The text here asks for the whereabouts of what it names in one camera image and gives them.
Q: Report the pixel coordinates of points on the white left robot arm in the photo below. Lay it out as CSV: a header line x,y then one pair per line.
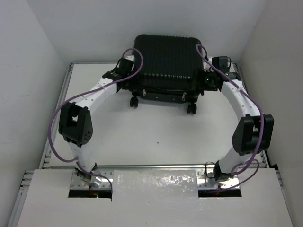
x,y
75,124

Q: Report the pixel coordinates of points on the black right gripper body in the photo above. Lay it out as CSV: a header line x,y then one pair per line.
x,y
206,77

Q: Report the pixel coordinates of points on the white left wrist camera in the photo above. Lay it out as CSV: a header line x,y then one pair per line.
x,y
130,58

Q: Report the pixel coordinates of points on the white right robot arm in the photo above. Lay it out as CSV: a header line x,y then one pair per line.
x,y
253,132

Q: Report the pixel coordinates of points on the metal mounting rail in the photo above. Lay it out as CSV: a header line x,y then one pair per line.
x,y
101,180

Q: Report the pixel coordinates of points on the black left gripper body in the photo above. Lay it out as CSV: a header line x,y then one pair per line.
x,y
132,71

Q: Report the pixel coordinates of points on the black hard-shell suitcase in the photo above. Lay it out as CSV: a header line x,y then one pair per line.
x,y
170,70

